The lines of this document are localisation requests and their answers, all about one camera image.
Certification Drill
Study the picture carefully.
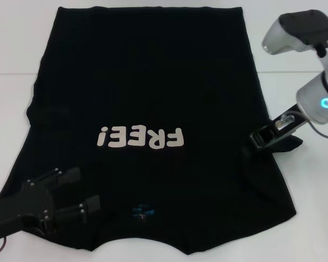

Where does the black shirt with FREE! print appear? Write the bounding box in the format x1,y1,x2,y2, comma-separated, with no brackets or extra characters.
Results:
0,7,304,249

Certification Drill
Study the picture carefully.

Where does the silver right wrist cable connector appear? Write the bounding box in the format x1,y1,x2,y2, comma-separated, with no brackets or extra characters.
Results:
275,115,295,129

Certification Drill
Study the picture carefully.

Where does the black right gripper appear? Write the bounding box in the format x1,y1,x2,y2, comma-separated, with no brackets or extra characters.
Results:
250,105,308,150

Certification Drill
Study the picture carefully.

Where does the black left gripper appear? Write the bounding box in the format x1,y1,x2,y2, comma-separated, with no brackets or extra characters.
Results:
0,166,101,238

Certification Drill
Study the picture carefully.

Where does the thin right wrist cable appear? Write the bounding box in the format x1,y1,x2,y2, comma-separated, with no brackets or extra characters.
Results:
307,120,328,140

